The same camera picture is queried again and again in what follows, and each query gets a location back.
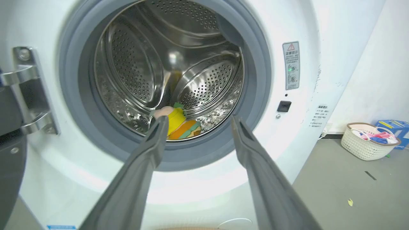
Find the dark washing machine door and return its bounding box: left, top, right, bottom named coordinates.
left=0, top=69, right=27, bottom=230

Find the white woven laundry basket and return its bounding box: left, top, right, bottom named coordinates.
left=341, top=123, right=401, bottom=161

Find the white front-load washing machine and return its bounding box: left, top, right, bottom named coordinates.
left=0, top=0, right=387, bottom=230

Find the yellow orange plush toy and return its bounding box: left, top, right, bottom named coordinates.
left=153, top=102, right=202, bottom=140

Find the grey warning sticker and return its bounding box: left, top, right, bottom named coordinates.
left=282, top=41, right=300, bottom=90

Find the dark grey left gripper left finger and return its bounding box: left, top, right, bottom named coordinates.
left=79, top=115, right=169, bottom=230

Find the blue plastic stool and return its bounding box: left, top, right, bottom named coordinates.
left=374, top=120, right=409, bottom=150

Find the chrome door hinge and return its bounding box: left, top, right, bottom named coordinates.
left=0, top=46, right=60, bottom=136

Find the colourful laundry in basket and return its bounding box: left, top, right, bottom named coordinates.
left=351, top=128, right=399, bottom=145

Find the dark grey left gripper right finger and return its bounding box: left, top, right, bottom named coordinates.
left=231, top=115, right=322, bottom=230

